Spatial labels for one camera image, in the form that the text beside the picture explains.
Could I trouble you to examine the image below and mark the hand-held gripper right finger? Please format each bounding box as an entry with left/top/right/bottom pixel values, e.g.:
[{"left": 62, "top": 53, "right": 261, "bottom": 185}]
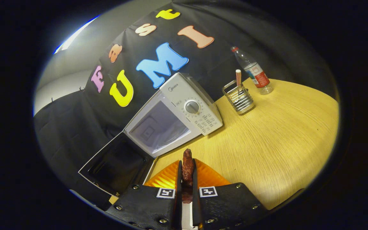
[{"left": 192, "top": 159, "right": 269, "bottom": 230}]

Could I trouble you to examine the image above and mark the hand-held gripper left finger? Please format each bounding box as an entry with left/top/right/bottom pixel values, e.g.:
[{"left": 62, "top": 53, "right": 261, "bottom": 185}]
[{"left": 106, "top": 160, "right": 183, "bottom": 230}]

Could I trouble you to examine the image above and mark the red-brown meat slice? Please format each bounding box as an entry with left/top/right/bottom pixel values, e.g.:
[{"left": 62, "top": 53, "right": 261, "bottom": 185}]
[{"left": 182, "top": 149, "right": 195, "bottom": 204}]

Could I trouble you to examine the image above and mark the white toaster oven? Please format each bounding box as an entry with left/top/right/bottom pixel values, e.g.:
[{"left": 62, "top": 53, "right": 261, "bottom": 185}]
[{"left": 78, "top": 73, "right": 223, "bottom": 197}]

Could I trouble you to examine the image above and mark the black backdrop cloth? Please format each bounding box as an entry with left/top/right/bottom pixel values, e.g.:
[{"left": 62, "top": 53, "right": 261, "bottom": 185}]
[{"left": 34, "top": 0, "right": 334, "bottom": 208}]

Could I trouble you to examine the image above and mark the clear red-label plastic bottle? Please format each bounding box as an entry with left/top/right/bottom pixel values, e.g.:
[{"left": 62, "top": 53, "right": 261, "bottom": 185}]
[{"left": 230, "top": 46, "right": 274, "bottom": 95}]

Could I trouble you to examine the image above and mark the metal wire utensil basket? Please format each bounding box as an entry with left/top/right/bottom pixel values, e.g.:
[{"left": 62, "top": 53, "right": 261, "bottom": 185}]
[{"left": 222, "top": 80, "right": 256, "bottom": 115}]

